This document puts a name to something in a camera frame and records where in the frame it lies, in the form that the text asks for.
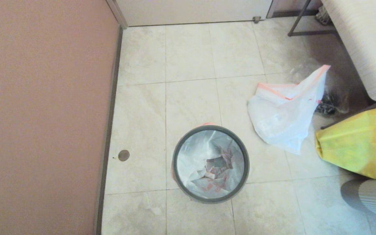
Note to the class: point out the white bag pink rim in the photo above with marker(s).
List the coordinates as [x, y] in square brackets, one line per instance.
[282, 120]

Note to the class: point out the small grey patterned item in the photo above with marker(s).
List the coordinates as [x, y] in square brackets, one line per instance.
[322, 15]

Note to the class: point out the beige wooden table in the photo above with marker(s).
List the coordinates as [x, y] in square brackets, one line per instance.
[367, 39]

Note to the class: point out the white door frame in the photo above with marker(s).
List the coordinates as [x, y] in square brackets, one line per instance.
[117, 14]

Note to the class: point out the dark metal furniture frame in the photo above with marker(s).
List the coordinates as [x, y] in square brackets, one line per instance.
[312, 32]

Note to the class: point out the grey ribbed round object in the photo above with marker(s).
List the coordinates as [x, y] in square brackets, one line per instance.
[374, 195]

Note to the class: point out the grey baseboard strip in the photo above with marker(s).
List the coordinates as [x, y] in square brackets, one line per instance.
[109, 114]

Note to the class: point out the metal door stopper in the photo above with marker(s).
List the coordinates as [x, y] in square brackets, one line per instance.
[256, 19]

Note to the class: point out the yellow fabric bag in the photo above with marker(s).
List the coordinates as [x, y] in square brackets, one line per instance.
[348, 147]

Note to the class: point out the fresh white orange-printed bag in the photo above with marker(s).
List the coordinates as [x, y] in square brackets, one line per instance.
[207, 156]

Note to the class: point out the round metal floor drain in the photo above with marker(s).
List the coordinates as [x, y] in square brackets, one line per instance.
[123, 155]

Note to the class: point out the white door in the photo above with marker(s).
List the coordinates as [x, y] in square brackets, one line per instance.
[191, 11]

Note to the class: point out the clear plastic bag dark contents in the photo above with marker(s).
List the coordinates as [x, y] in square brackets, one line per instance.
[330, 104]

